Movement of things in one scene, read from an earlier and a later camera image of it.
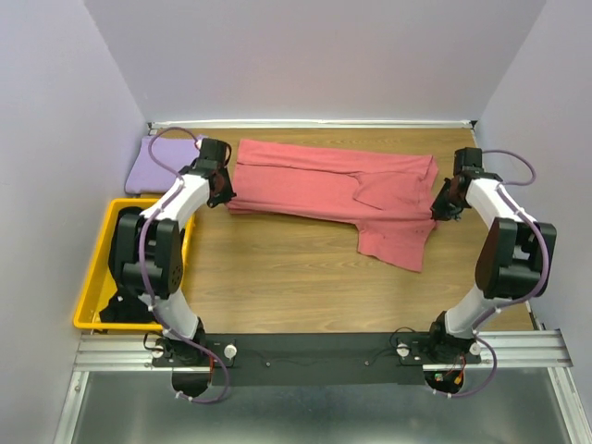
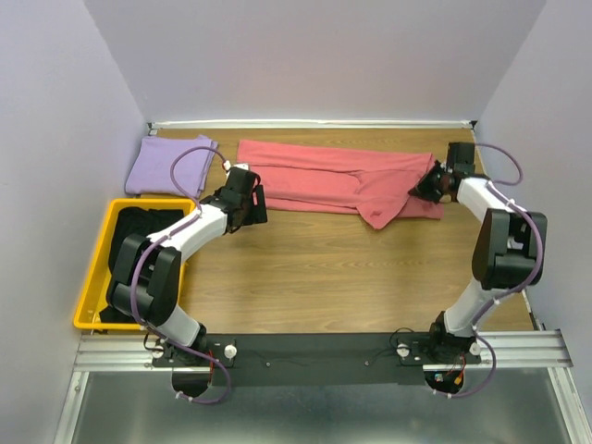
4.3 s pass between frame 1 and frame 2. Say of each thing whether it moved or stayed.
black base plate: stayed
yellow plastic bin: stayed
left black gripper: moved
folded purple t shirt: stayed
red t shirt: moved
